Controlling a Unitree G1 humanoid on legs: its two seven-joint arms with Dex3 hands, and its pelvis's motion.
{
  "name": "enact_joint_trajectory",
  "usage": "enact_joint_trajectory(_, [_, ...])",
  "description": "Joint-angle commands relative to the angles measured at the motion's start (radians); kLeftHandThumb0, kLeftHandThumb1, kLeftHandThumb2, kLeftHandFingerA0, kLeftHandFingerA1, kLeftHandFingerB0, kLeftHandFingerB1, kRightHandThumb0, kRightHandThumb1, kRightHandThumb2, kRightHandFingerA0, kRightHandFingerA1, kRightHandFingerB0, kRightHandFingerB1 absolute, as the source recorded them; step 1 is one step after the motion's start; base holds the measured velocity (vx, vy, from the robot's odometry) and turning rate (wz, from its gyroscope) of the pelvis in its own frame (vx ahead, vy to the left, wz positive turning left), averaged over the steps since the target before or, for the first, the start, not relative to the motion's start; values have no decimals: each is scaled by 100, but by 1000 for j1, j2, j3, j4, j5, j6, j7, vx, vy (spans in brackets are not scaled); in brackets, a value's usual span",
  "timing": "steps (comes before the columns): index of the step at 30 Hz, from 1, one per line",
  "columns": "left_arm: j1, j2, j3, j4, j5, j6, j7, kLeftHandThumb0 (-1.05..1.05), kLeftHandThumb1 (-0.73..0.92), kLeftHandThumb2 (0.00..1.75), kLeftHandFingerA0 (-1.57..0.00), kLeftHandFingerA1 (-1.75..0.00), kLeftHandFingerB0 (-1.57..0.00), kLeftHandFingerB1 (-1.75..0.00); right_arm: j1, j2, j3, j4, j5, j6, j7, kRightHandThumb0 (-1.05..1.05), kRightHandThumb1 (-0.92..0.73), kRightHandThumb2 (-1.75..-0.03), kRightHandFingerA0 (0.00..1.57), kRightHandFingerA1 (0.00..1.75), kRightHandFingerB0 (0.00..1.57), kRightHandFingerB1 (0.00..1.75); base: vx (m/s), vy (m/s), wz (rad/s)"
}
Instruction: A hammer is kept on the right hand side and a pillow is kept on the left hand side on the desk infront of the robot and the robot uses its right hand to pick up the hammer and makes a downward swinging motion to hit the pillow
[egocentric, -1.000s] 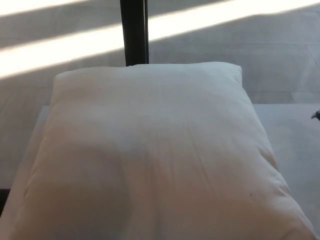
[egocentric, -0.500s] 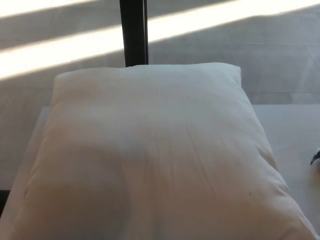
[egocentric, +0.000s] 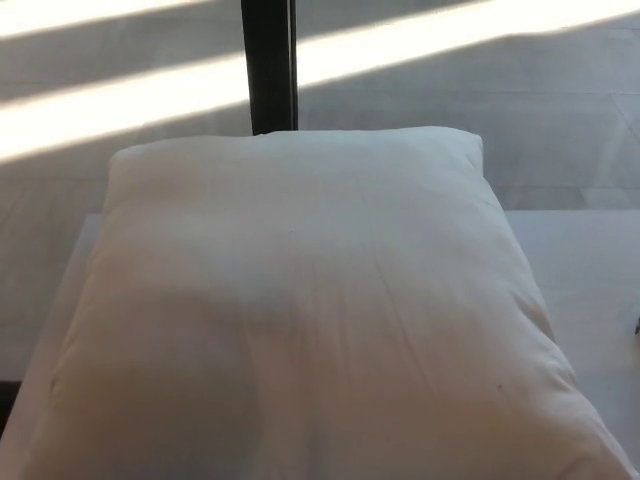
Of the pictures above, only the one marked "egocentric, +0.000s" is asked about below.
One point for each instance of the white pillow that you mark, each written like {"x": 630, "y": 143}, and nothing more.
{"x": 310, "y": 310}

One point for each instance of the black vertical post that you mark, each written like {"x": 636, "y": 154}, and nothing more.
{"x": 270, "y": 65}

